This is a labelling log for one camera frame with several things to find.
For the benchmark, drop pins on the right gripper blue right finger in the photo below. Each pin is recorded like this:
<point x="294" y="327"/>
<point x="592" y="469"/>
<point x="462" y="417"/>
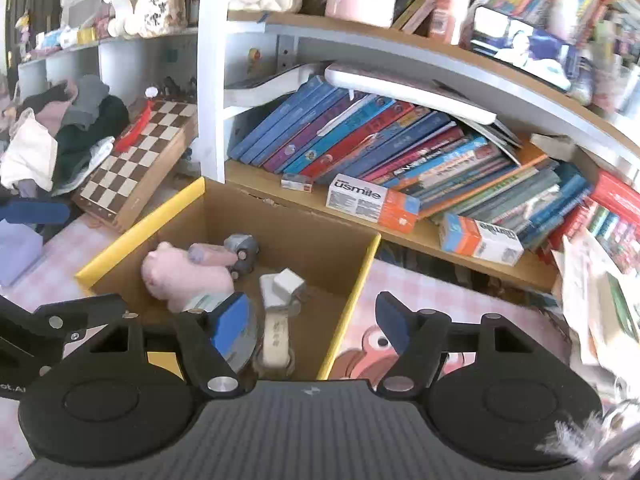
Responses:
<point x="419" y="339"/>

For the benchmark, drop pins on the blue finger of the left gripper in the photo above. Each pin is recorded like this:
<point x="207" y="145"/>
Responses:
<point x="60" y="320"/>
<point x="34" y="211"/>

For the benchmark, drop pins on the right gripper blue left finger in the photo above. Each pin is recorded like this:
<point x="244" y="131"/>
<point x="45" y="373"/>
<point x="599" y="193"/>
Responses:
<point x="205" y="367"/>

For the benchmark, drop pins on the pink plush pig toy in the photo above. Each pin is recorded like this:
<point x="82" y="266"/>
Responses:
<point x="170" y="276"/>

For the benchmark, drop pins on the small white charger cube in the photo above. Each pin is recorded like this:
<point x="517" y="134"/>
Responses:
<point x="287" y="284"/>

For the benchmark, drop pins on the grey purple toy car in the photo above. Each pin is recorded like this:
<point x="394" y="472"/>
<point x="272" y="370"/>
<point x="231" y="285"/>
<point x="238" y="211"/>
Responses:
<point x="238" y="254"/>

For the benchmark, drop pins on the pink checkered tablecloth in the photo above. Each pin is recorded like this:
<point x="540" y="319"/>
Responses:
<point x="115" y="386"/>

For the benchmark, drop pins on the pile of clothes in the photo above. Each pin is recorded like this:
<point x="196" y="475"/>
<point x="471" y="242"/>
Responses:
<point x="49" y="143"/>

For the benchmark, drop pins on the wooden chess board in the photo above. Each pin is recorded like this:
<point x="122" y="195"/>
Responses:
<point x="119" y="189"/>

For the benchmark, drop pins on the orange white small carton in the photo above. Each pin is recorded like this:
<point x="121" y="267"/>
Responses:
<point x="480" y="240"/>

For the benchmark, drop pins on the yellow cardboard box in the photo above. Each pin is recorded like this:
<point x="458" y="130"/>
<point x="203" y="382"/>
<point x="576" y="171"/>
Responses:
<point x="250" y="234"/>

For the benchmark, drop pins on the orange white usmile box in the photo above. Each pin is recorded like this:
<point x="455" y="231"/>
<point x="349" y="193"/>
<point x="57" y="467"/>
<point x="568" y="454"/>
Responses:
<point x="371" y="202"/>

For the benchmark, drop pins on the red santa stick ornament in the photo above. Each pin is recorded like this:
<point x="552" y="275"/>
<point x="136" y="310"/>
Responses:
<point x="129" y="137"/>

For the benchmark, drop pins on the stack of papers and books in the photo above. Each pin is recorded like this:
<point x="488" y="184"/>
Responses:
<point x="601" y="307"/>

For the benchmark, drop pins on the white shelf unit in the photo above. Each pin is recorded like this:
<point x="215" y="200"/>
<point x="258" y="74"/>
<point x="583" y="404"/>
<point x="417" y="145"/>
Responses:
<point x="240" y="45"/>

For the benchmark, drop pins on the row of leaning books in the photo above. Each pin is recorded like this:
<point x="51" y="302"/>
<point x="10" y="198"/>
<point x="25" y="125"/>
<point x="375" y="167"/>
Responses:
<point x="309" y="131"/>

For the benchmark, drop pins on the framed photo on shelf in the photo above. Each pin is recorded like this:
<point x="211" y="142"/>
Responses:
<point x="530" y="50"/>

